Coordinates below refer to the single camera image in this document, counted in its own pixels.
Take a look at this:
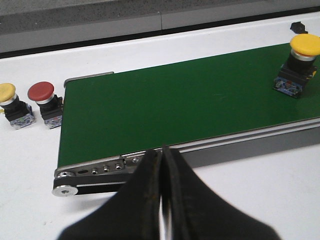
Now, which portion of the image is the grey speckled stone slab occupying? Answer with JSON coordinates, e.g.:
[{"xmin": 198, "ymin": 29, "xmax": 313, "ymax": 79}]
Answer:
[{"xmin": 0, "ymin": 0, "xmax": 320, "ymax": 35}]

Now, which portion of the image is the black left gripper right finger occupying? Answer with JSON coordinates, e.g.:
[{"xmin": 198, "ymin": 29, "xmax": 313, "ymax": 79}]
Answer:
[{"xmin": 160, "ymin": 146, "xmax": 280, "ymax": 240}]

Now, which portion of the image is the small black sensor block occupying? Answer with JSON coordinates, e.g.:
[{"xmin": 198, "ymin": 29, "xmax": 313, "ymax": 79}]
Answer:
[{"xmin": 290, "ymin": 21, "xmax": 308, "ymax": 34}]

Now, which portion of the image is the aluminium conveyor side rail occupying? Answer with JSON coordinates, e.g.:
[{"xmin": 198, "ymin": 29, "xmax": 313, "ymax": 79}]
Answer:
[{"xmin": 124, "ymin": 117, "xmax": 320, "ymax": 161}]

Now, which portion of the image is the black conveyor drive belt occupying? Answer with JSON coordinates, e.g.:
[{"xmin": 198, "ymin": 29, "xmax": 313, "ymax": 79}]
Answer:
[{"xmin": 52, "ymin": 173, "xmax": 133, "ymax": 197}]

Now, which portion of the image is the left conveyor end bracket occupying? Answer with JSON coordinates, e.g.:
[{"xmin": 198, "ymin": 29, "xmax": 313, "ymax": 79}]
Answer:
[{"xmin": 54, "ymin": 150, "xmax": 145, "ymax": 187}]

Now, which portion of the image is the green conveyor belt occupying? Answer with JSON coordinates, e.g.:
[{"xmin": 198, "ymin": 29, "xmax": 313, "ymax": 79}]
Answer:
[{"xmin": 58, "ymin": 44, "xmax": 320, "ymax": 167}]

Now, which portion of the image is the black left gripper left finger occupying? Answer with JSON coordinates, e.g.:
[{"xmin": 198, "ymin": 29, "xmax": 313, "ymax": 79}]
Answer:
[{"xmin": 58, "ymin": 150, "xmax": 161, "ymax": 240}]

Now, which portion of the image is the yellow button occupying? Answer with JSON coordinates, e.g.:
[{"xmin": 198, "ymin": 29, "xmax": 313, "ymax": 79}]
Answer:
[
  {"xmin": 0, "ymin": 83, "xmax": 36, "ymax": 130},
  {"xmin": 272, "ymin": 33, "xmax": 320, "ymax": 98}
]

